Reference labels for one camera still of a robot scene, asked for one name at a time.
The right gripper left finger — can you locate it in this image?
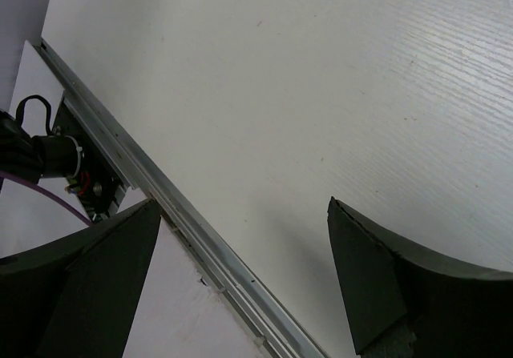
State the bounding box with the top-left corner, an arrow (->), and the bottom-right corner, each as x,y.
1,199 -> 161,357

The aluminium table edge rail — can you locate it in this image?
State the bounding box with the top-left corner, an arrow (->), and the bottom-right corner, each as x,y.
36,41 -> 326,357

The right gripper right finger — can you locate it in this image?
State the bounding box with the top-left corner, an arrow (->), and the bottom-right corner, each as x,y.
328,199 -> 512,357

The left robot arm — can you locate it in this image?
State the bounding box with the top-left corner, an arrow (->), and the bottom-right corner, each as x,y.
1,95 -> 84,184

